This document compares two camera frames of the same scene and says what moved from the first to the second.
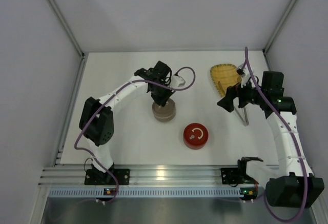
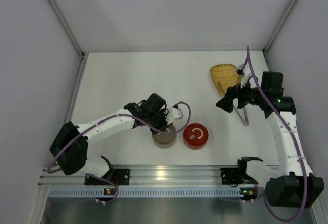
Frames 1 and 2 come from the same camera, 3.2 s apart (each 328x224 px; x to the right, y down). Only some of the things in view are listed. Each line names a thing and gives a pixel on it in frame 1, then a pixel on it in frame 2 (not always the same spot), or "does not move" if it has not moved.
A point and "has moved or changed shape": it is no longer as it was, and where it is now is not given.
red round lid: (196, 133) does not move
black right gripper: (236, 94) does not move
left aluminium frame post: (65, 24) does not move
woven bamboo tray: (225, 75) does not move
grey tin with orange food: (164, 113) has moved or changed shape
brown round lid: (167, 110) has moved or changed shape
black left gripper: (161, 97) → (161, 124)
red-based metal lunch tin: (196, 146) does not move
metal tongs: (246, 123) does not move
